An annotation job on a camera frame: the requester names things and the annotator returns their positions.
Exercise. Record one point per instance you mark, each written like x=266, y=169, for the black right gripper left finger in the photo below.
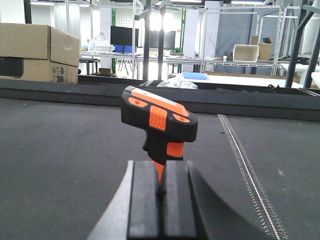
x=133, y=212

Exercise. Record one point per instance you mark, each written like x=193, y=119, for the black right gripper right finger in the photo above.
x=191, y=210

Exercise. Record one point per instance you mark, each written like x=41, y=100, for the orange black barcode scanner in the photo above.
x=168, y=125

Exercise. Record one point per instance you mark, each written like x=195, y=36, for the small brown cardboard box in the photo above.
x=264, y=48

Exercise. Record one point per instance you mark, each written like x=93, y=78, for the large stacked cardboard box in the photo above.
x=38, y=52

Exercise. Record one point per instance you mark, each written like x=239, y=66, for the crumpled plastic bag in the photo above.
x=177, y=83

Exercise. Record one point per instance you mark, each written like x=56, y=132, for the blue flat tray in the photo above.
x=195, y=75

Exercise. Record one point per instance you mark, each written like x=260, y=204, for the white plastic bin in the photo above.
x=245, y=53

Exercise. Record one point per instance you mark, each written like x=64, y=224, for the white plastic basket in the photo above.
x=100, y=46

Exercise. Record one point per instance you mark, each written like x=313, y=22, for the black computer monitor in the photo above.
x=121, y=35

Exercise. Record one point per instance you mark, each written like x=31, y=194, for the black conveyor side rail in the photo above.
x=210, y=98

